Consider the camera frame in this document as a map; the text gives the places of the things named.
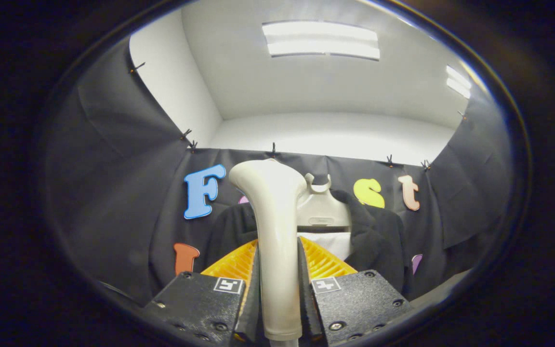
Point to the large ceiling light panel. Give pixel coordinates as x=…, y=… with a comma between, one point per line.
x=321, y=41

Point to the black suit jacket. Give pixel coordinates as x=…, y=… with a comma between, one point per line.
x=378, y=241

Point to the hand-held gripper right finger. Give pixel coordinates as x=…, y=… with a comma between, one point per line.
x=306, y=313

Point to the white shirt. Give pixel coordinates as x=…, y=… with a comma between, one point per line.
x=335, y=243

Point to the white garment hanger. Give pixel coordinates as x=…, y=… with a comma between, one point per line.
x=323, y=209

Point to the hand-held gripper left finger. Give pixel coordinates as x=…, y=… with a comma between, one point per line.
x=251, y=315

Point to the grey cabinet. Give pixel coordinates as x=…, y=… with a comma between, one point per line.
x=441, y=289

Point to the white garment steamer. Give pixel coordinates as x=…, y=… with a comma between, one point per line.
x=275, y=231

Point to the black backdrop cloth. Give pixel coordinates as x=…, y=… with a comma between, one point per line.
x=113, y=168

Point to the small ceiling light panel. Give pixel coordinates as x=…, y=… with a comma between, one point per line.
x=458, y=82

